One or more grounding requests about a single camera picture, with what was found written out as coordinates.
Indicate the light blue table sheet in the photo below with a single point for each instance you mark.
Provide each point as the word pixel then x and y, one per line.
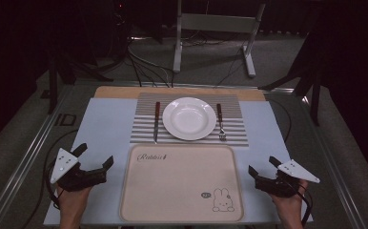
pixel 109 124

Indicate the aluminium frame rail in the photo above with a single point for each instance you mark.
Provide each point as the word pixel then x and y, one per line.
pixel 334 171
pixel 20 171
pixel 185 85

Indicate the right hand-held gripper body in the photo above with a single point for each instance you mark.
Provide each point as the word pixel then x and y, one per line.
pixel 277 186

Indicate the grey striped placemat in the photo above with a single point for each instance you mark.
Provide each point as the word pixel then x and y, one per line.
pixel 236 127

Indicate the white metal stand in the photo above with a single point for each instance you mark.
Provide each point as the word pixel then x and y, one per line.
pixel 217 23

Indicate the person's right hand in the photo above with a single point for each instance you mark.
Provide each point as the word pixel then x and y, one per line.
pixel 290 206

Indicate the beige tray with rabbit print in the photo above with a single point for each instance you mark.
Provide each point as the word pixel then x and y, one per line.
pixel 179 184

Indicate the black stand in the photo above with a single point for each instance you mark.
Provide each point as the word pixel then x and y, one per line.
pixel 314 95
pixel 53 79

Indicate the person's left hand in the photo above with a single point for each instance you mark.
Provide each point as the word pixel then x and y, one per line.
pixel 72 203

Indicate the white round plate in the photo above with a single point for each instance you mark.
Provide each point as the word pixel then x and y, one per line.
pixel 189 118

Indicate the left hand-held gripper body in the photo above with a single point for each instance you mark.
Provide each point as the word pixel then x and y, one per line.
pixel 86 179

